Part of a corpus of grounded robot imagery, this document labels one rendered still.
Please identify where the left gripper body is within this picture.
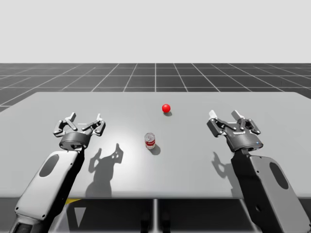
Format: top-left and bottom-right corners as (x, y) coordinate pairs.
(58, 130), (92, 152)

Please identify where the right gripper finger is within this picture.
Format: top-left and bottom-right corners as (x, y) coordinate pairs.
(206, 109), (238, 138)
(231, 109), (262, 136)

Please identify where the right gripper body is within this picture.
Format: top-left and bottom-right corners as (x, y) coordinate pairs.
(225, 129), (264, 153)

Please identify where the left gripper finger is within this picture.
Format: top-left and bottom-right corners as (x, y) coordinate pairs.
(81, 113), (106, 137)
(52, 112), (79, 138)

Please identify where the red and white can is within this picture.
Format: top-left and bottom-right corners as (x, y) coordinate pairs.
(144, 132), (156, 150)

